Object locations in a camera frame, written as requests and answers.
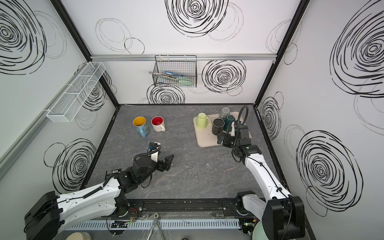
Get dark green mug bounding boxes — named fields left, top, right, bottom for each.
left=223, top=115, right=236, bottom=133

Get black mug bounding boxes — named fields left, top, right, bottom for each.
left=212, top=118, right=225, bottom=136

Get white mug red inside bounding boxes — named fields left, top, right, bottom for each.
left=151, top=116, right=166, bottom=133

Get blue butterfly mug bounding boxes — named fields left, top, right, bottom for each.
left=133, top=117, right=150, bottom=138

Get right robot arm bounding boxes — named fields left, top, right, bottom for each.
left=212, top=118, right=306, bottom=240

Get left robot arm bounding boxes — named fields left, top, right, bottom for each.
left=24, top=143, right=174, bottom=240

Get grey mug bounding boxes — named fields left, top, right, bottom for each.
left=219, top=107, right=230, bottom=120

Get light green mug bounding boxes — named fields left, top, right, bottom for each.
left=196, top=113, right=212, bottom=129

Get small black label plate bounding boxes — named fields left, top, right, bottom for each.
left=106, top=169, right=122, bottom=175

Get utensils in basket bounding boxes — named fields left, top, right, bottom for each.
left=149, top=71, right=194, bottom=87

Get light green plate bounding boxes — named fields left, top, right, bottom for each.
left=252, top=222, right=265, bottom=240

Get cream round object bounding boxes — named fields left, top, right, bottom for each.
left=66, top=232, right=92, bottom=240

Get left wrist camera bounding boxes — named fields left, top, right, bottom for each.
left=147, top=142, right=161, bottom=162

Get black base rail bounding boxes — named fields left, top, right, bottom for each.
left=101, top=197, right=304, bottom=218

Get white cable duct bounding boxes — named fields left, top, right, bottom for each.
left=68, top=219, right=240, bottom=231

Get black wire basket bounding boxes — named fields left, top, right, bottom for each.
left=152, top=55, right=198, bottom=88

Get white mesh wall shelf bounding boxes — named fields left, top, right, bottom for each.
left=46, top=62, right=106, bottom=123

